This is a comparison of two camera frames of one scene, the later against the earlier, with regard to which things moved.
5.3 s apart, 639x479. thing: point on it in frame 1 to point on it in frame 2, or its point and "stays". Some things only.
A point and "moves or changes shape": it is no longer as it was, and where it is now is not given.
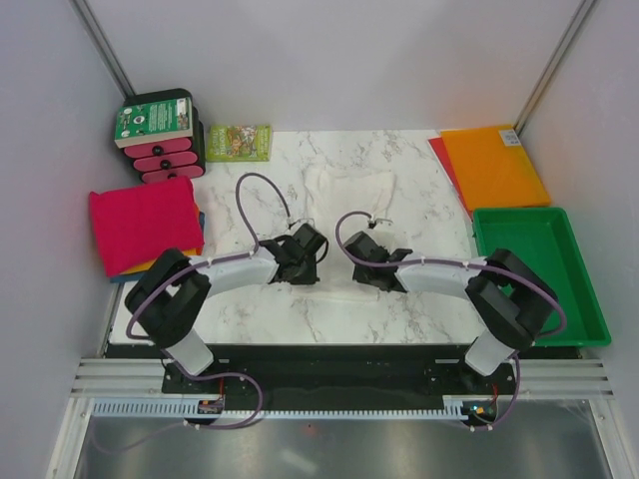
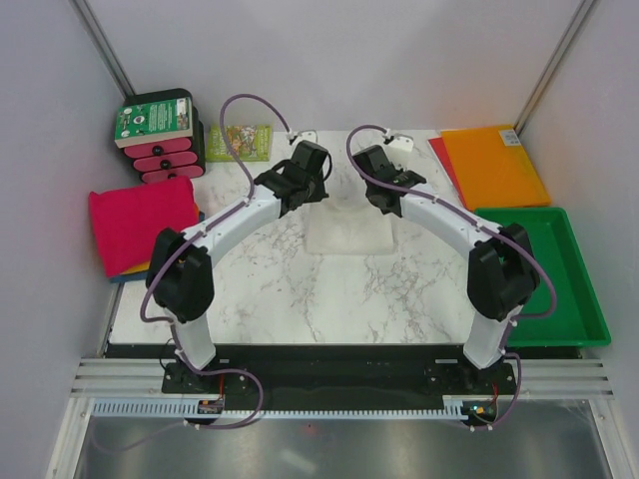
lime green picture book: [240, 143] stays
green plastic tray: [543, 239] stays
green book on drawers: [153, 123] stays
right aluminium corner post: [553, 66] stays
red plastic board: [443, 158] stays
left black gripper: [310, 277] to [320, 192]
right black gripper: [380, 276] to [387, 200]
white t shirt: [354, 204] moves or changes shape
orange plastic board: [493, 169] stays
